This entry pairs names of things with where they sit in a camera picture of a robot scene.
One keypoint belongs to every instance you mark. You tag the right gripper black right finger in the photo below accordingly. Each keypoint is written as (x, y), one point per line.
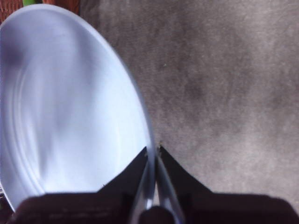
(222, 207)

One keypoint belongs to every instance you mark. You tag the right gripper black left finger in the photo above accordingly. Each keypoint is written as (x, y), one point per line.
(93, 207)

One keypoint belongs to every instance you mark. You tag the blue round plate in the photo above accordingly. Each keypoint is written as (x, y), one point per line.
(70, 105)

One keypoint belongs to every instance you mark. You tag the brown wicker basket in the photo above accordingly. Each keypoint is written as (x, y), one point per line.
(58, 2)

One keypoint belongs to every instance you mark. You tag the small dark green vegetable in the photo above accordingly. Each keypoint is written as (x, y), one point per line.
(28, 2)

